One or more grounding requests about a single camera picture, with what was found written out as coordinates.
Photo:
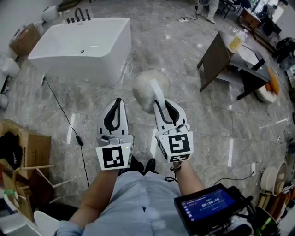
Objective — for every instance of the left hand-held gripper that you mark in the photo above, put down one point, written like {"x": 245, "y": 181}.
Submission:
{"x": 114, "y": 156}

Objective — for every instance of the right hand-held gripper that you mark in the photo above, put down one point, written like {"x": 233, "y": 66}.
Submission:
{"x": 179, "y": 144}

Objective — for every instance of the white bathtub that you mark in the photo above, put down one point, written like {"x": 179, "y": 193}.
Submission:
{"x": 92, "y": 60}

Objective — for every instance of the person's right forearm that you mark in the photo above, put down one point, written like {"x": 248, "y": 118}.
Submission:
{"x": 190, "y": 179}

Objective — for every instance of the person's left forearm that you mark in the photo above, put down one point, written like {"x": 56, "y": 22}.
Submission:
{"x": 96, "y": 198}

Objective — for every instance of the black faucet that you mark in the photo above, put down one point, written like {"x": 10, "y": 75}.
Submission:
{"x": 79, "y": 13}

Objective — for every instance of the black shoe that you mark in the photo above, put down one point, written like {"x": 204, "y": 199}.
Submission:
{"x": 150, "y": 165}
{"x": 136, "y": 164}

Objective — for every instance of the large cardboard box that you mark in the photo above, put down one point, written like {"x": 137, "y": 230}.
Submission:
{"x": 37, "y": 149}

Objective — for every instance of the light blue shirt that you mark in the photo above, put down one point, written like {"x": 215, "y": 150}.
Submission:
{"x": 138, "y": 207}

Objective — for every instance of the wooden stool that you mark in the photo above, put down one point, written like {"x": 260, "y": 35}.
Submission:
{"x": 42, "y": 186}

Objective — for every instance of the black tablet with blue screen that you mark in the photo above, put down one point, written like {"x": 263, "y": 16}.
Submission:
{"x": 207, "y": 205}

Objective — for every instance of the white round pouf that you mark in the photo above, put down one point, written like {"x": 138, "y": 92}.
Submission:
{"x": 265, "y": 95}

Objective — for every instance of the white power strip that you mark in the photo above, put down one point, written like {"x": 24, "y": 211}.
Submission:
{"x": 182, "y": 19}
{"x": 253, "y": 169}

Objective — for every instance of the white wash basin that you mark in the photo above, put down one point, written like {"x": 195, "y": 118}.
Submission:
{"x": 247, "y": 56}

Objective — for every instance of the yellow sponge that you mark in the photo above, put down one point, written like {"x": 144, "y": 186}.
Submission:
{"x": 235, "y": 43}

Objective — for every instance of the black bag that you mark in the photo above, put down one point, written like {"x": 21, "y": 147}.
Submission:
{"x": 10, "y": 151}

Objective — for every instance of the orange cushion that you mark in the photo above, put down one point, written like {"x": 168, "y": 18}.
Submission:
{"x": 273, "y": 81}

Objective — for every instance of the white toilet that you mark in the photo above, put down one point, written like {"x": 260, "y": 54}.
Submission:
{"x": 9, "y": 65}
{"x": 49, "y": 13}

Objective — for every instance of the round bamboo basket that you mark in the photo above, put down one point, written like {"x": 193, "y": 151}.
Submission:
{"x": 274, "y": 179}

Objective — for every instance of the small cardboard box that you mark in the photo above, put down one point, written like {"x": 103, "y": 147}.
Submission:
{"x": 25, "y": 40}

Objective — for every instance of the small wooden desk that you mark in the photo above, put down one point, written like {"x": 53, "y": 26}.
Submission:
{"x": 250, "y": 19}

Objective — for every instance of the black office chair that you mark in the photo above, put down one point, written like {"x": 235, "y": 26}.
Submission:
{"x": 285, "y": 49}

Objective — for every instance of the black frame side table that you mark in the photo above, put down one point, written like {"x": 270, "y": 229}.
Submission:
{"x": 253, "y": 78}

